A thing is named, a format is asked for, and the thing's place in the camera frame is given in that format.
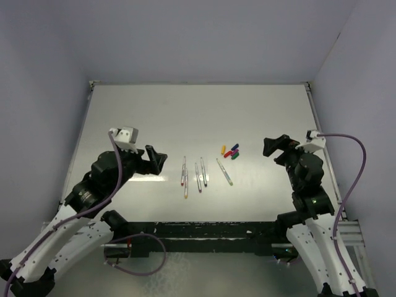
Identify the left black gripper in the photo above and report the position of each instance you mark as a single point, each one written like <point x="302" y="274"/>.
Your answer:
<point x="145" y="165"/>

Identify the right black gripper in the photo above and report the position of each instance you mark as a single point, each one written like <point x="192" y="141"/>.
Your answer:
<point x="271" y="145"/>

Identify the yellow-end white pen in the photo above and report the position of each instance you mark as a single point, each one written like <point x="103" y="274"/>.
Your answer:
<point x="186" y="183"/>

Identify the red-end white pen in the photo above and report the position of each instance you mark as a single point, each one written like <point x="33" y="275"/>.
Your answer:
<point x="183" y="173"/>

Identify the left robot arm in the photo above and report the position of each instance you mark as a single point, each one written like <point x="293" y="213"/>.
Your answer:
<point x="71" y="234"/>

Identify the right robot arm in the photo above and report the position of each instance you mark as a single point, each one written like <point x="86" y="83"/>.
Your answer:
<point x="312" y="228"/>

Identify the magenta pen cap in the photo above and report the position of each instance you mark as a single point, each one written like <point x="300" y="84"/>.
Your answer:
<point x="235" y="151"/>

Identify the green pen cap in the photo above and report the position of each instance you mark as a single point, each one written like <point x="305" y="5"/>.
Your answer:
<point x="236" y="155"/>

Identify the magenta-end white pen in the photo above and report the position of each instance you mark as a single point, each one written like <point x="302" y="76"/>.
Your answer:
<point x="199" y="186"/>

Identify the blue-end white pen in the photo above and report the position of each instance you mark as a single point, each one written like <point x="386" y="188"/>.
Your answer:
<point x="204" y="176"/>

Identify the green-end white pen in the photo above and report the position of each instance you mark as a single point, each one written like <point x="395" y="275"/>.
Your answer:
<point x="225" y="173"/>

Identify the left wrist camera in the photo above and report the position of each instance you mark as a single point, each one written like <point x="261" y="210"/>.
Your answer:
<point x="125" y="138"/>

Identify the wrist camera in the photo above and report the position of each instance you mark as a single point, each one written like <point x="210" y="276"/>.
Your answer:
<point x="314" y="142"/>
<point x="125" y="138"/>

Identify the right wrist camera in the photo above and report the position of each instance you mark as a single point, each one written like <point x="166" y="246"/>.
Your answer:
<point x="314" y="142"/>

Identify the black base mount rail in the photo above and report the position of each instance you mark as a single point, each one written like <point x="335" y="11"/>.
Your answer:
<point x="140" y="239"/>

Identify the aluminium frame rail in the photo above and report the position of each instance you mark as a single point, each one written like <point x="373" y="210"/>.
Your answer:
<point x="359" y="249"/>

